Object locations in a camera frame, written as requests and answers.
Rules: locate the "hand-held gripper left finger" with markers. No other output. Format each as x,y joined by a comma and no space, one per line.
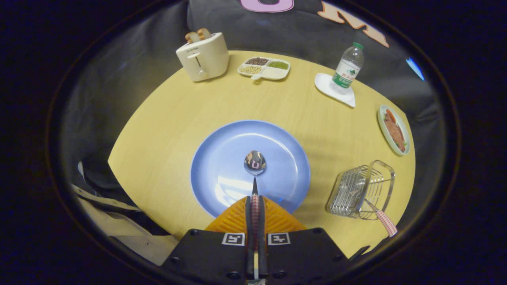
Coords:
247,221

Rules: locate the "cream toaster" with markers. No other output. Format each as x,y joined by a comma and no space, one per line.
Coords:
206,59

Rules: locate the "clear water bottle green cap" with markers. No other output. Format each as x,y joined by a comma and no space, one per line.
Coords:
346,71

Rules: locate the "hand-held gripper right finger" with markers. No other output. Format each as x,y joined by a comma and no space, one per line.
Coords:
262,221

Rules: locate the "person's beige clothing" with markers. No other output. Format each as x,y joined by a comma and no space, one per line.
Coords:
134,241

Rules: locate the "white divided dish with beans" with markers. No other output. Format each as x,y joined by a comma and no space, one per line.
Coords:
269,73

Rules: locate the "green plate with meat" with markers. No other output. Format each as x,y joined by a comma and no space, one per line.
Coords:
394,132

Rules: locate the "white square coaster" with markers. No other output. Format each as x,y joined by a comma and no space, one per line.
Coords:
324,85

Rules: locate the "blue plate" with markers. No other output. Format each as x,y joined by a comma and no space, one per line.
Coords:
222,158

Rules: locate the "toasted bread slice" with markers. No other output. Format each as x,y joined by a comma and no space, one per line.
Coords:
204,33
192,37

